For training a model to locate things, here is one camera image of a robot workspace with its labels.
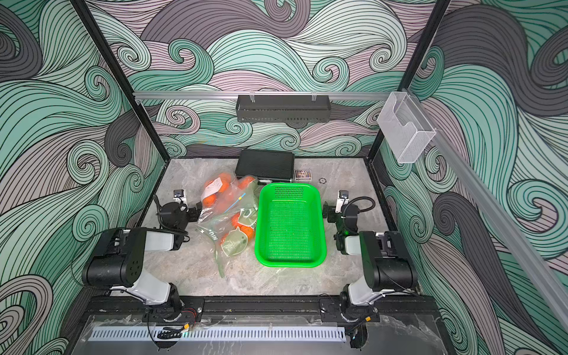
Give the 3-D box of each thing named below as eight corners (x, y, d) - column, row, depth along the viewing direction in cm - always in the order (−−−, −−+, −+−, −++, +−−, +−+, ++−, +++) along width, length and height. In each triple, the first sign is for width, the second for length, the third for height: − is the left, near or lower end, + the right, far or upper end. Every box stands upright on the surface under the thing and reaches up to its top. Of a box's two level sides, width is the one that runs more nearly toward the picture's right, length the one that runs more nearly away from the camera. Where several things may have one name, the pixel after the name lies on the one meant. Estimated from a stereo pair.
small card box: (294, 180, 112) (295, 178, 111) (294, 172, 116) (294, 169, 115) (312, 180, 112) (312, 178, 111) (311, 172, 116) (311, 169, 115)
